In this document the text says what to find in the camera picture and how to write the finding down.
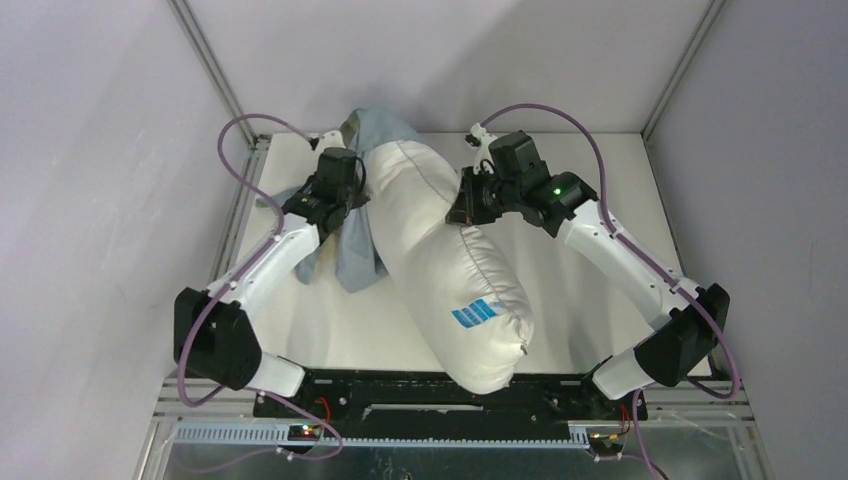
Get left aluminium frame post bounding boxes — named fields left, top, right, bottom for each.
left=167, top=0, right=245, bottom=119

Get grey slotted cable duct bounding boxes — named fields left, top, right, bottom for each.
left=173, top=423, right=591, bottom=450

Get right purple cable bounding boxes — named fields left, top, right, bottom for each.
left=466, top=102, right=743, bottom=480

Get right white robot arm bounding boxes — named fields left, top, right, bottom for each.
left=445, top=125, right=730, bottom=418

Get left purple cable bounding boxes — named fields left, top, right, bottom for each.
left=175, top=113, right=346, bottom=463

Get aluminium frame post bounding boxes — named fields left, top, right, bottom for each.
left=640, top=0, right=729, bottom=144
left=167, top=0, right=245, bottom=119

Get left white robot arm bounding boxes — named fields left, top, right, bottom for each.
left=174, top=147, right=368, bottom=417

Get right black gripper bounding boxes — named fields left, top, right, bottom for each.
left=447, top=166, right=523, bottom=226

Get white pillow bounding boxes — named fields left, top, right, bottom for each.
left=364, top=140, right=534, bottom=394

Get purple cable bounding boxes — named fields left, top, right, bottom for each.
left=175, top=113, right=346, bottom=463
left=466, top=102, right=743, bottom=480

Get right aluminium frame post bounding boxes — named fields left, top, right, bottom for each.
left=640, top=0, right=729, bottom=144

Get aluminium base frame rails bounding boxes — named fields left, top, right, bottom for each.
left=132, top=135, right=776, bottom=480

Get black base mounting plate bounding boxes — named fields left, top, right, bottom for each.
left=291, top=369, right=648, bottom=442

